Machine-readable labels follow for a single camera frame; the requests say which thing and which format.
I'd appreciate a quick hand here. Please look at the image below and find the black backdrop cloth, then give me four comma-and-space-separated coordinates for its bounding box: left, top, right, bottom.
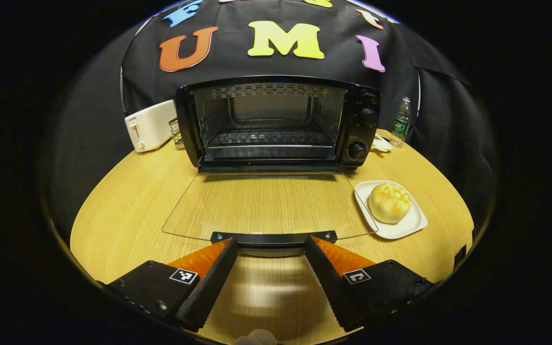
41, 0, 497, 230

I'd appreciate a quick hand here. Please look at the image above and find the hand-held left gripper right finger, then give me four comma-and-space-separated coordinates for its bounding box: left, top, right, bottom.
305, 235, 435, 332

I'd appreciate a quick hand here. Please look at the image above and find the white square plate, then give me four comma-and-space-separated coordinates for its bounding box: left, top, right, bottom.
354, 180, 428, 240

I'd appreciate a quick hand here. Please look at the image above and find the clear water bottle green label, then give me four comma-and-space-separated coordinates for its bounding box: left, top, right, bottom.
390, 97, 412, 148

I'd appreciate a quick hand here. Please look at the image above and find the round yellow bun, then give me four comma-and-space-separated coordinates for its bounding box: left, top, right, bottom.
368, 183, 411, 224

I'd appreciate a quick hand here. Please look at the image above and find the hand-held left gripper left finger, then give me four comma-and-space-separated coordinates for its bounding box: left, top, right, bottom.
106, 237, 238, 332

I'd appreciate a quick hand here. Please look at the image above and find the white toaster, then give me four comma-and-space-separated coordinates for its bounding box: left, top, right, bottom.
124, 100, 178, 153

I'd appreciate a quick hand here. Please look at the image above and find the black electric oven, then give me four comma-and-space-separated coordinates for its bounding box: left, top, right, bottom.
162, 75, 381, 257

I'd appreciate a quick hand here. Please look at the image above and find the white divided dish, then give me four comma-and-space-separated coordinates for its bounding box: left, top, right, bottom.
371, 134, 394, 153

